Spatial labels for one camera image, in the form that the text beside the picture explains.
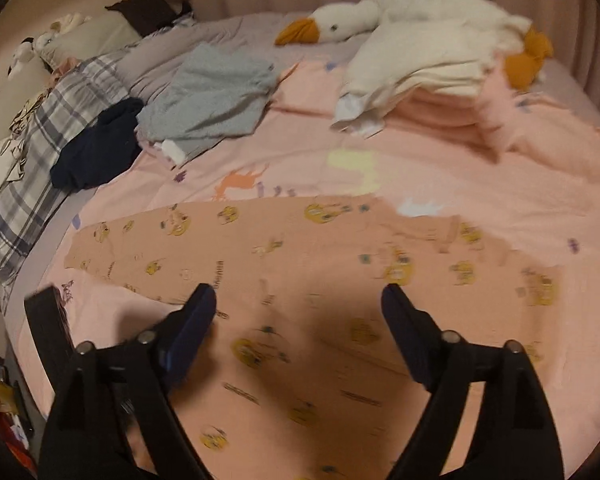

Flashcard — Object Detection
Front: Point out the grey lilac bed sheet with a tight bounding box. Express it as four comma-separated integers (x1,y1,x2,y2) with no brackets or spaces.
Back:
117,12,368,103

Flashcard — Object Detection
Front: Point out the beige pillow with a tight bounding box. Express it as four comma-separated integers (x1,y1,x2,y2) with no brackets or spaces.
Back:
38,11,142,68

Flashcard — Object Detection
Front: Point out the folded pink blanket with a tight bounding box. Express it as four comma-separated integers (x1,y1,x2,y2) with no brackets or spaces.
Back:
386,58,519,156

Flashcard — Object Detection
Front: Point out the orange cartoon print garment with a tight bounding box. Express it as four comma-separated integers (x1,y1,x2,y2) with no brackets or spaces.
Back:
65,196,562,479

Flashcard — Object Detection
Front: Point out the white goose plush toy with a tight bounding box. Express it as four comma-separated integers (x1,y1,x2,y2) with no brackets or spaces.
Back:
275,0,554,138

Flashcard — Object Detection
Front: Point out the grey folded garment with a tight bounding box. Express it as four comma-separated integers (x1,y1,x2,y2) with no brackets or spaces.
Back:
137,44,280,166

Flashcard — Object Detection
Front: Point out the pink printed bed quilt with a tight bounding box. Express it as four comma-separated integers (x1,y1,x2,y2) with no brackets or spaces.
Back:
44,63,600,472

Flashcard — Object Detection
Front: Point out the dark brown pillow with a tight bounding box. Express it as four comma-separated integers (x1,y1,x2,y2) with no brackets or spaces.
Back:
106,0,193,37

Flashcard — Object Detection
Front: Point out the small white plush toy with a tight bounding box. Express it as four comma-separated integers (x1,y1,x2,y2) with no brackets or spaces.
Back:
7,13,91,80

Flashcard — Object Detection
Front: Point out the dark navy garment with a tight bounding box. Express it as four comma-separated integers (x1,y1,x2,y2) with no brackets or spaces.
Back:
50,98,144,193

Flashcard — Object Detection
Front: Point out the grey plaid cloth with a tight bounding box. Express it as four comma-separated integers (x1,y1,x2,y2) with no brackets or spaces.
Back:
0,50,129,288

